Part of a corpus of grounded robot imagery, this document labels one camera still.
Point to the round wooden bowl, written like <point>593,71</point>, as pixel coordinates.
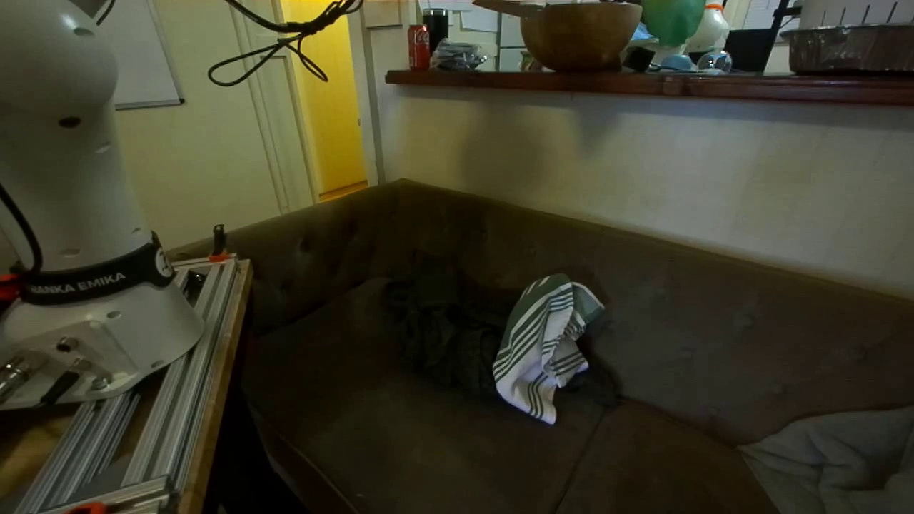
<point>582,38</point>

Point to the red can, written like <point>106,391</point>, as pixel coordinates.
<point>422,46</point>

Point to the grey pillow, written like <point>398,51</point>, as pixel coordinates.
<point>839,462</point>

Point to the brown sofa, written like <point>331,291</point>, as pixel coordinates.
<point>402,448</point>

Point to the white striped cloth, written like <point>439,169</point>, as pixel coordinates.
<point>543,346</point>

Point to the whiteboard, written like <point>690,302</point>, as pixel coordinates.
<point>143,58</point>

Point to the black stand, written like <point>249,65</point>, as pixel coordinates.
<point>768,45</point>

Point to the grey crumpled bag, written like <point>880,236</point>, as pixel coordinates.
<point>459,58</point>

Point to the green ball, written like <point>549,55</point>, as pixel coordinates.
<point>673,21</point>

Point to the blue cloth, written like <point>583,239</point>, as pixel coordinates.
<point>675,65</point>

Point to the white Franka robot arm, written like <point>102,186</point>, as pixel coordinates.
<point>66,191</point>

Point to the orange black clamp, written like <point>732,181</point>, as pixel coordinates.
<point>221,244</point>

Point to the yellow door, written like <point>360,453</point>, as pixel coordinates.
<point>331,115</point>

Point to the aluminium frame robot table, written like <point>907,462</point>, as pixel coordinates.
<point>143,448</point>

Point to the dark wooden counter ledge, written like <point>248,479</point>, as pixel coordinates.
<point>666,88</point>

